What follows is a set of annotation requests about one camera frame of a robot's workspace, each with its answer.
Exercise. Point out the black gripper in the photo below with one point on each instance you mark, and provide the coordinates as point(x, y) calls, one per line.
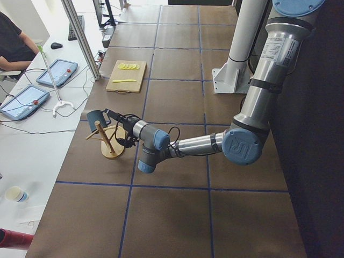
point(127, 123)

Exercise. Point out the teal mug yellow inside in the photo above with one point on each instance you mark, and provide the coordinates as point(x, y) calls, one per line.
point(97, 115)

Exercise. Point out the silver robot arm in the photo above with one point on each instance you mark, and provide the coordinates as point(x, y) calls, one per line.
point(289, 23)

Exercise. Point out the wooden cup storage rack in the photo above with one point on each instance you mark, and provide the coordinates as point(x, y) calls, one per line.
point(110, 148)

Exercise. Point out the paper cup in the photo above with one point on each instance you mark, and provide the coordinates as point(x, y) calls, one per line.
point(16, 194)

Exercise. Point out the wooden cutting board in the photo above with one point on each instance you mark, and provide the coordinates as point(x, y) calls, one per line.
point(118, 74)

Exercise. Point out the metal reacher grabber tool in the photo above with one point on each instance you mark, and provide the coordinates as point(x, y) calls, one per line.
point(60, 102)

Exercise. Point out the teach pendant tablet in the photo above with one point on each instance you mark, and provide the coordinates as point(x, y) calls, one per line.
point(61, 71)
point(25, 103)

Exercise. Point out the black computer mouse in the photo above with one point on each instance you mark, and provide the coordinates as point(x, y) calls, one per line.
point(56, 45)

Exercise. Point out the person in black shirt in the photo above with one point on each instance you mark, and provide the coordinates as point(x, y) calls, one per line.
point(17, 49)

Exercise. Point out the red cylinder object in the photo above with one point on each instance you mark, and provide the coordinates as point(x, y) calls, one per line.
point(15, 240)

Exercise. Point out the aluminium frame post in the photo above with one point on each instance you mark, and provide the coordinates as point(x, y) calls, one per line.
point(81, 38)

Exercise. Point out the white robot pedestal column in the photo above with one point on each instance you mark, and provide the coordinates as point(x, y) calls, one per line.
point(233, 77)

